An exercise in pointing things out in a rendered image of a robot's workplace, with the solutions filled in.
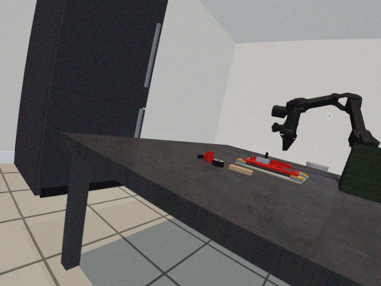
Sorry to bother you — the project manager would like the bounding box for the tan rectangular block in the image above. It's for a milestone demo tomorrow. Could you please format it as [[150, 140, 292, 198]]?
[[229, 164, 253, 176]]

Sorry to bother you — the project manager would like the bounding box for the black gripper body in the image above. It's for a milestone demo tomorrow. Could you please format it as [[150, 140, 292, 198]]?
[[280, 118, 298, 138]]

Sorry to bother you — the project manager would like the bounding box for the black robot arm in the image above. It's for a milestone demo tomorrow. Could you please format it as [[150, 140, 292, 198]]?
[[271, 93, 380, 148]]

